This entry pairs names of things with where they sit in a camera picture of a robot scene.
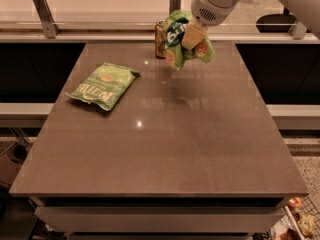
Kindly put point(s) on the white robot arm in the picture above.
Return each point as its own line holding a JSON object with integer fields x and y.
{"x": 306, "y": 11}

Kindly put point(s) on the orange drink can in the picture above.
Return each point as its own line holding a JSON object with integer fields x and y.
{"x": 159, "y": 40}

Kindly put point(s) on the right metal railing bracket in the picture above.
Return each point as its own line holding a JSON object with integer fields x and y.
{"x": 298, "y": 30}

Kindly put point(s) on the left metal railing bracket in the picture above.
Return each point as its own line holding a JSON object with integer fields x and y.
{"x": 50, "y": 29}

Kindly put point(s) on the green dang rice chip bag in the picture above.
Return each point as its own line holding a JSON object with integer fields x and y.
{"x": 173, "y": 32}

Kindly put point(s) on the wire basket with items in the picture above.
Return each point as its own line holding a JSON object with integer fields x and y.
{"x": 302, "y": 223}

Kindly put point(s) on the middle metal railing bracket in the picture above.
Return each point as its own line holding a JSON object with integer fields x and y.
{"x": 174, "y": 5}

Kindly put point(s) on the metal railing bracket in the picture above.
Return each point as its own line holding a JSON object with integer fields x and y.
{"x": 174, "y": 5}
{"x": 50, "y": 29}
{"x": 298, "y": 30}

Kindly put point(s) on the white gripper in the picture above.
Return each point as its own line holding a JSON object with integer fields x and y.
{"x": 207, "y": 10}

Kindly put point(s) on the black office chair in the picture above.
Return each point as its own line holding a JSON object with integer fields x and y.
{"x": 276, "y": 23}

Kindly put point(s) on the green kettle chip bag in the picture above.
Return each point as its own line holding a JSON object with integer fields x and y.
{"x": 105, "y": 85}

